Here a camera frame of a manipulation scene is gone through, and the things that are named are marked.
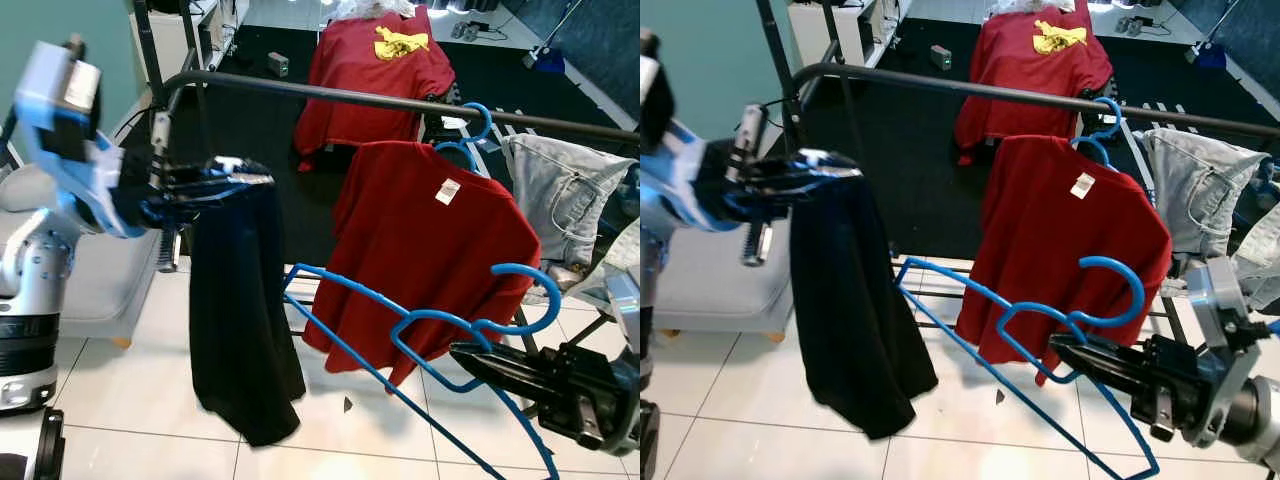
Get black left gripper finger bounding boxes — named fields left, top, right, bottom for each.
left=735, top=178, right=851, bottom=206
left=775, top=148, right=863, bottom=181
left=145, top=185, right=256, bottom=213
left=180, top=155, right=276, bottom=189

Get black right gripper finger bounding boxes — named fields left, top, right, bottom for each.
left=1050, top=333, right=1151, bottom=366
left=1055, top=350, right=1156, bottom=399
left=450, top=342, right=561, bottom=373
left=455, top=355, right=566, bottom=406

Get blue plastic hanger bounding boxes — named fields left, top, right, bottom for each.
left=895, top=255, right=1163, bottom=480
left=1070, top=97, right=1124, bottom=168
left=283, top=262, right=564, bottom=480
left=432, top=102, right=496, bottom=173

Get dark navy black garment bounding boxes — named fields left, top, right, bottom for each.
left=187, top=180, right=309, bottom=448
left=788, top=175, right=941, bottom=441

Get black carpet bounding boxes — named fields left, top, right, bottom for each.
left=790, top=15, right=1280, bottom=263
left=130, top=20, right=641, bottom=273

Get red t-shirt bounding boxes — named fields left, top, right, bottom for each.
left=955, top=135, right=1174, bottom=387
left=303, top=140, right=542, bottom=389

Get white cabinet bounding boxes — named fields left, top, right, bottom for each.
left=788, top=0, right=886, bottom=69
left=130, top=0, right=251, bottom=89

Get black clothes rack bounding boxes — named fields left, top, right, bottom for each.
left=130, top=0, right=641, bottom=359
left=755, top=0, right=1280, bottom=336

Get red cloth with yellow print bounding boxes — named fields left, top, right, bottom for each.
left=293, top=3, right=457, bottom=171
left=953, top=0, right=1114, bottom=166

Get light blue jeans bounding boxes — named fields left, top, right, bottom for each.
left=500, top=133, right=637, bottom=273
left=1140, top=128, right=1280, bottom=261

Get blue floor mop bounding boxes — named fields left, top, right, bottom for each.
left=520, top=0, right=593, bottom=76
left=1185, top=0, right=1253, bottom=71

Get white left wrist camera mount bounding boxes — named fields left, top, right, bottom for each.
left=15, top=38, right=141, bottom=241
left=640, top=30, right=736, bottom=236

